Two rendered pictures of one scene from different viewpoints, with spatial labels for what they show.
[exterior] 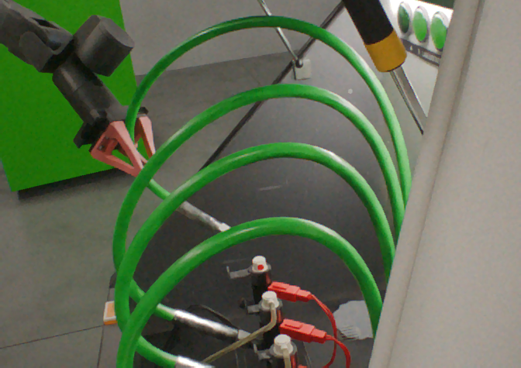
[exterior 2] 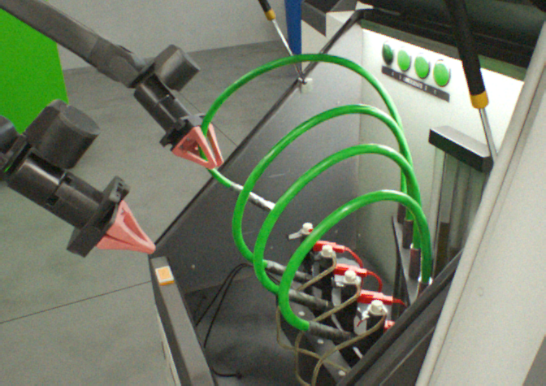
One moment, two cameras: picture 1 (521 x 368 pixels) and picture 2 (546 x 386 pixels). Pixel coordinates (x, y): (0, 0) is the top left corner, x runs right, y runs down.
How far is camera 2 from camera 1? 0.35 m
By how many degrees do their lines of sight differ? 13
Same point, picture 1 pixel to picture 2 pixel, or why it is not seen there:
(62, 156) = not seen: outside the picture
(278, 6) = (180, 10)
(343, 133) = (331, 133)
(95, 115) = (182, 122)
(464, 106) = (535, 130)
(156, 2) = (63, 2)
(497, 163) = not seen: outside the picture
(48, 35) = (133, 58)
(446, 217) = (524, 183)
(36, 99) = not seen: outside the picture
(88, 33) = (166, 58)
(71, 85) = (153, 98)
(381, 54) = (479, 100)
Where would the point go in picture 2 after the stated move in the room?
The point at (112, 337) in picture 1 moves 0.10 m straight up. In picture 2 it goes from (171, 294) to (165, 253)
